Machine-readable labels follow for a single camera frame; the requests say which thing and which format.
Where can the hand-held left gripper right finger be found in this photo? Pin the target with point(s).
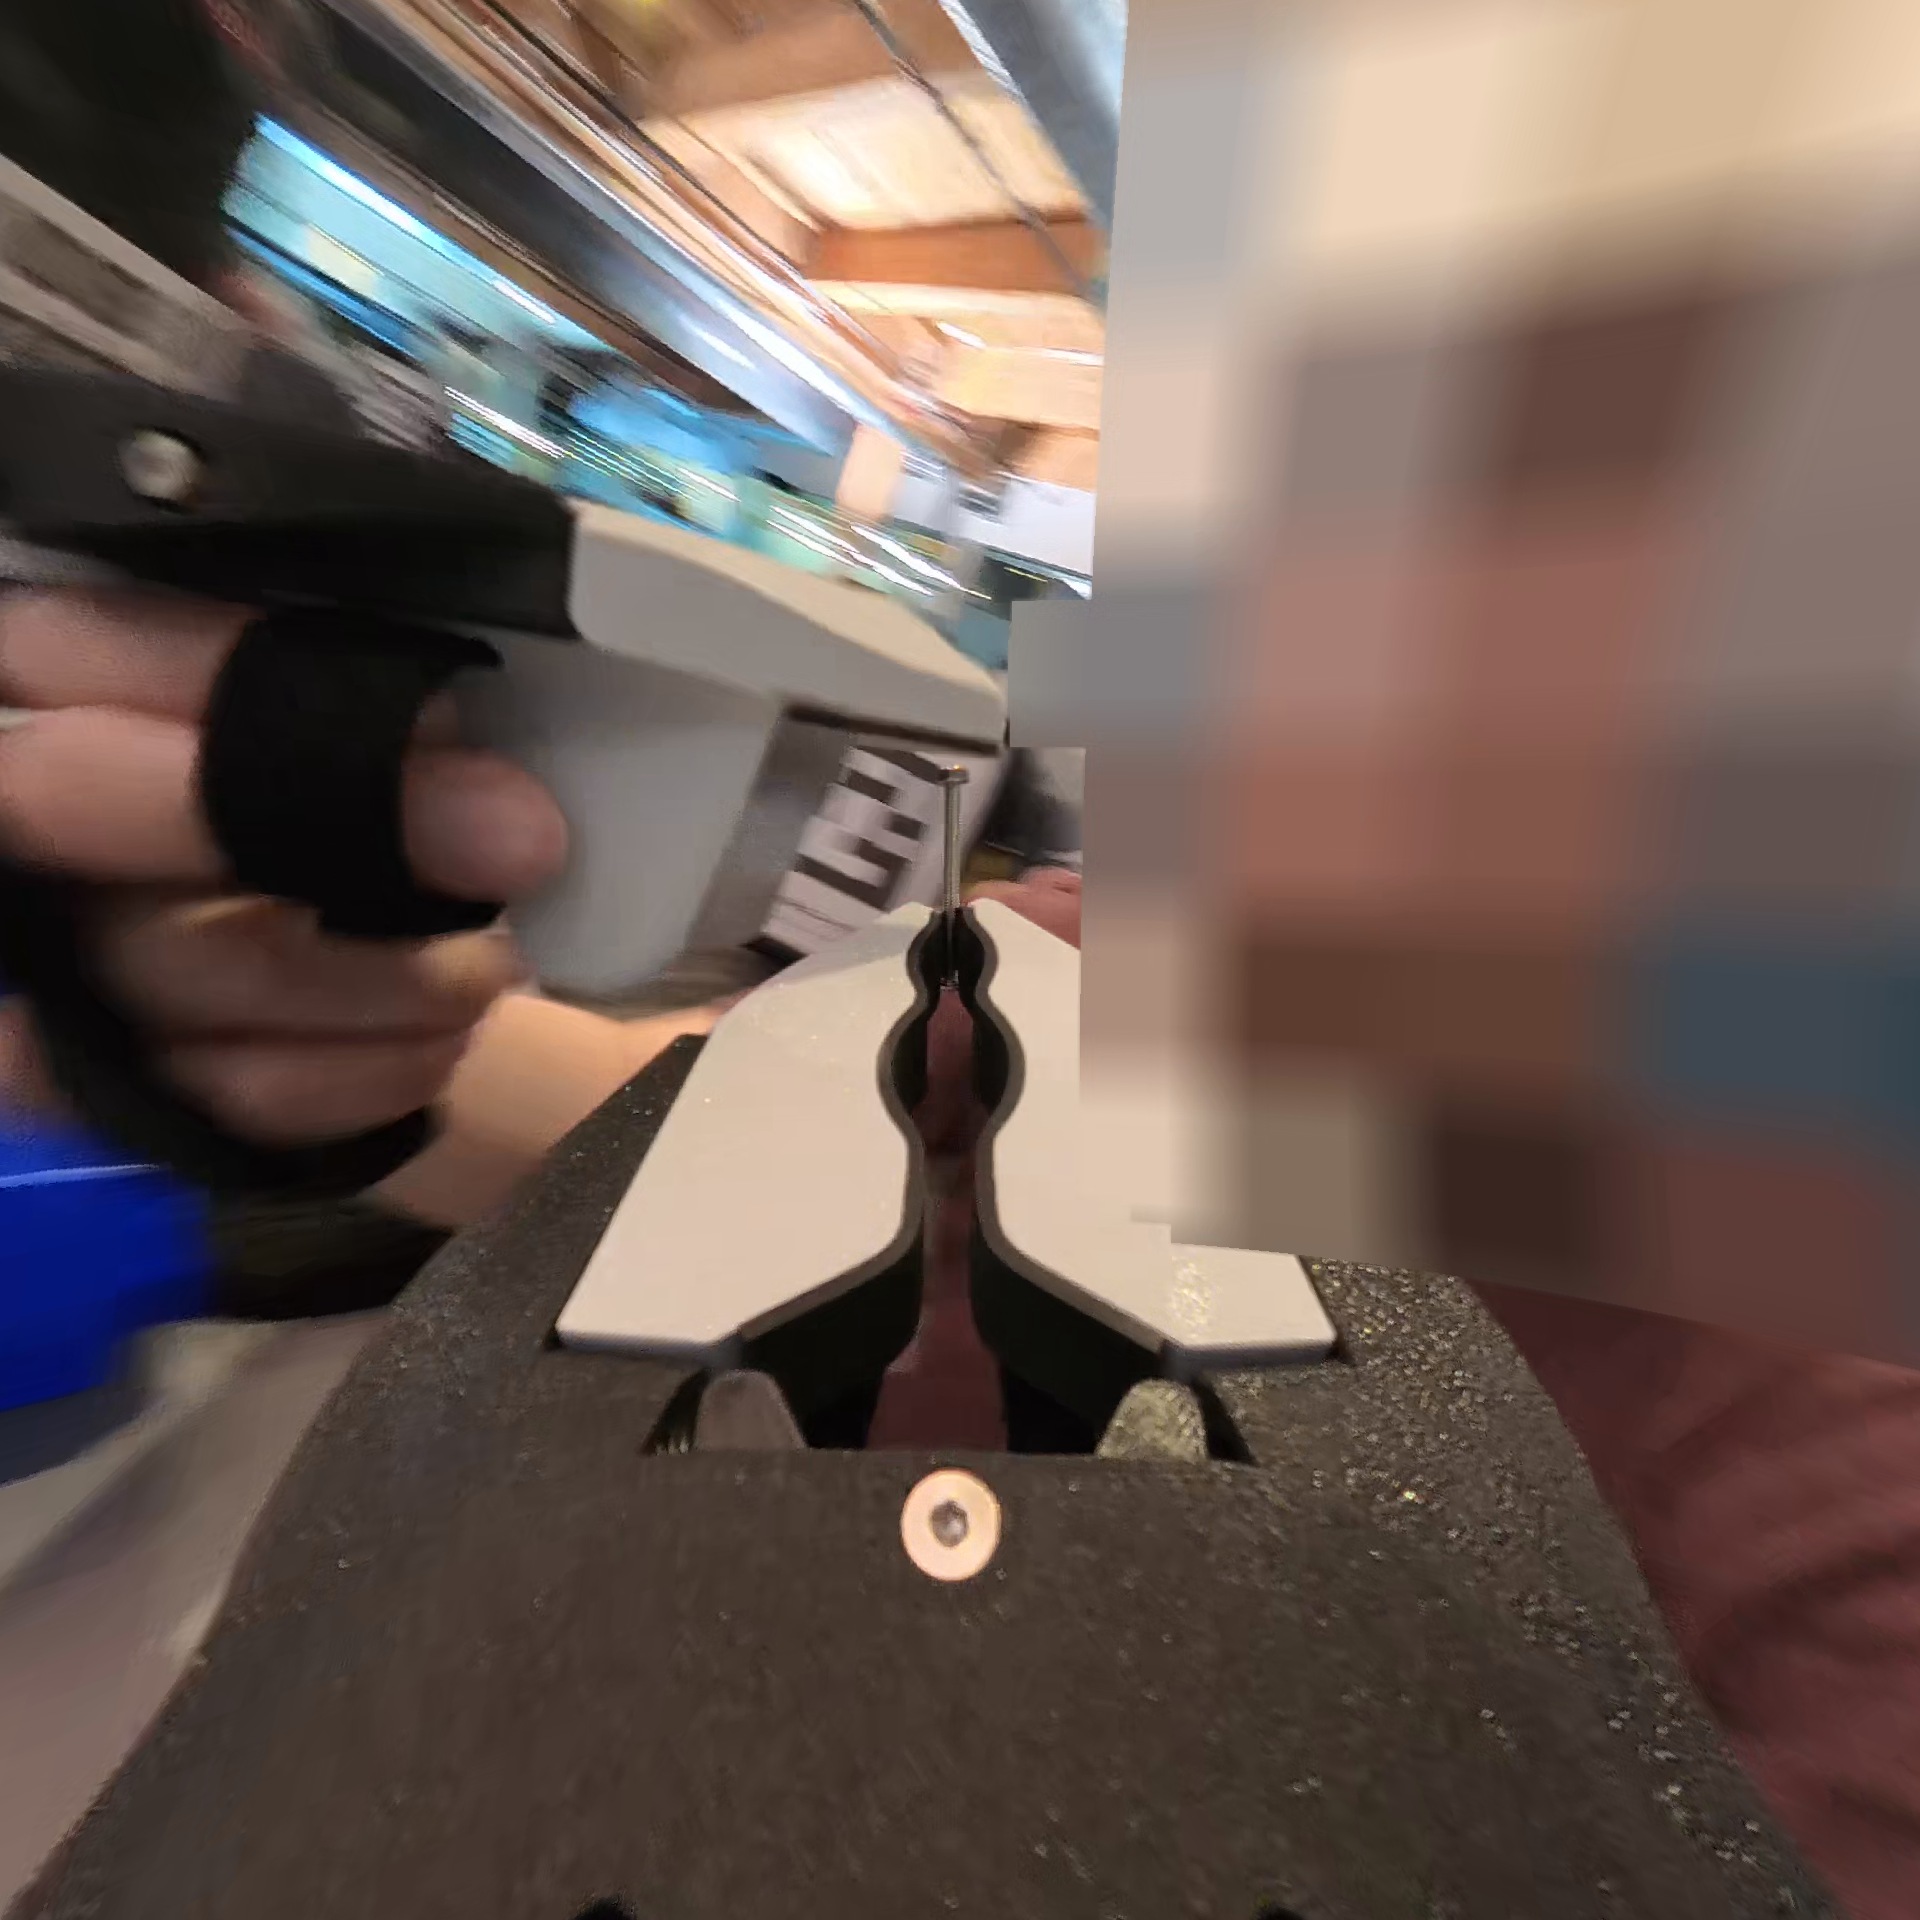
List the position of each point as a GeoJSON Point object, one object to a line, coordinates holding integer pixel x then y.
{"type": "Point", "coordinates": [1051, 1139]}

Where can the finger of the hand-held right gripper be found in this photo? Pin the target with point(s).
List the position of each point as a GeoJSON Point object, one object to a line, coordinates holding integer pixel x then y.
{"type": "Point", "coordinates": [749, 628]}

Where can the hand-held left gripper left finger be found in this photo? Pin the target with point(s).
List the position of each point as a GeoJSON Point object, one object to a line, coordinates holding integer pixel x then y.
{"type": "Point", "coordinates": [749, 1169]}

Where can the small metal bolt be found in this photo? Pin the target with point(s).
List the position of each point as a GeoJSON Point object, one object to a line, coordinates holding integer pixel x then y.
{"type": "Point", "coordinates": [955, 856]}

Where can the person's right hand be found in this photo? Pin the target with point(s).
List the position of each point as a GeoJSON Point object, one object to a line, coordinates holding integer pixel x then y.
{"type": "Point", "coordinates": [90, 782]}

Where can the framed marker sign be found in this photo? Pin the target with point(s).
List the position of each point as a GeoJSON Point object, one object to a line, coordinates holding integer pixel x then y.
{"type": "Point", "coordinates": [877, 856]}

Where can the person in maroon shirt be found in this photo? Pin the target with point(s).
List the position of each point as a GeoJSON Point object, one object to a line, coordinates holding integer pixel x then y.
{"type": "Point", "coordinates": [1769, 1575]}

